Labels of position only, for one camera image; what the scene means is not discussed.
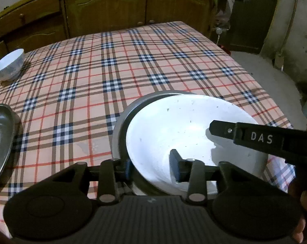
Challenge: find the dark green door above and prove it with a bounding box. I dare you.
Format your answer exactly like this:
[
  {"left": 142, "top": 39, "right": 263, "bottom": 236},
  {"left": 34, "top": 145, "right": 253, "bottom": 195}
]
[{"left": 228, "top": 0, "right": 282, "bottom": 54}]

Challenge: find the crumpled white plastic bag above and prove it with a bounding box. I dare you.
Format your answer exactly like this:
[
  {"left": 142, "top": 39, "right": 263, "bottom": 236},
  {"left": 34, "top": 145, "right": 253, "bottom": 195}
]
[{"left": 215, "top": 0, "right": 232, "bottom": 31}]

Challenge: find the plaid tablecloth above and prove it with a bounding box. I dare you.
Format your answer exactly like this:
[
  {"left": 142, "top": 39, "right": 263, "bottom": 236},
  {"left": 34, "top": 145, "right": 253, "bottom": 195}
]
[{"left": 0, "top": 21, "right": 296, "bottom": 237}]

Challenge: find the wide white bowl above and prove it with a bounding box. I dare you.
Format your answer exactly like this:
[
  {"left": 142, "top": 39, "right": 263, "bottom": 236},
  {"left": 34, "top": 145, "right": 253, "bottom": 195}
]
[{"left": 125, "top": 95, "right": 268, "bottom": 196}]

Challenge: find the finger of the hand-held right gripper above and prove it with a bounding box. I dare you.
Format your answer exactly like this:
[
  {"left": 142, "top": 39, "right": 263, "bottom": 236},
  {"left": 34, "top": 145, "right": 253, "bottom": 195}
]
[{"left": 209, "top": 120, "right": 284, "bottom": 156}]

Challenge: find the brown wooden kitchen cabinet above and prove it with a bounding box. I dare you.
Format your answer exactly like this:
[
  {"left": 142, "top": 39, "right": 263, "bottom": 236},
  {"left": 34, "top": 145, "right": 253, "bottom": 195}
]
[{"left": 0, "top": 0, "right": 220, "bottom": 63}]

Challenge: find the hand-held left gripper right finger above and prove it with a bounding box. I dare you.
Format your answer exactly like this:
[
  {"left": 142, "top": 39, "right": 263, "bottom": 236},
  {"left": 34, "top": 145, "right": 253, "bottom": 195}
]
[{"left": 169, "top": 149, "right": 249, "bottom": 206}]

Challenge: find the large steel basin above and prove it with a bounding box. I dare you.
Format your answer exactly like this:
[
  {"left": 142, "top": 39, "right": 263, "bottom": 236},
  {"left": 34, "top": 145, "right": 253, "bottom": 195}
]
[{"left": 0, "top": 104, "right": 22, "bottom": 186}]

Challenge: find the small patterned white bowl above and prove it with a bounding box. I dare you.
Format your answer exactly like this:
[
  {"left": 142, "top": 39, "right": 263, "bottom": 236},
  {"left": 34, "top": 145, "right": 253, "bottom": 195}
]
[{"left": 0, "top": 48, "right": 25, "bottom": 82}]

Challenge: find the brown wall hose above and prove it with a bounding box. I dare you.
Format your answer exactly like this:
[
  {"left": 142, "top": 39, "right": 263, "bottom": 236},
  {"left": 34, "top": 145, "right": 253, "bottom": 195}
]
[{"left": 283, "top": 0, "right": 301, "bottom": 50}]

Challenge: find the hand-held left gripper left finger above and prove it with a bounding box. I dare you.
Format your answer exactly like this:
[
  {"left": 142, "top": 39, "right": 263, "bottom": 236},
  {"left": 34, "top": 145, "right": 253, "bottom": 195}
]
[{"left": 51, "top": 158, "right": 134, "bottom": 206}]

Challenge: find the steel bowl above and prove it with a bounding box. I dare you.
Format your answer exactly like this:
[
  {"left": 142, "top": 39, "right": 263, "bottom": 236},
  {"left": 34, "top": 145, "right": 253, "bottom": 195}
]
[{"left": 112, "top": 91, "right": 269, "bottom": 197}]

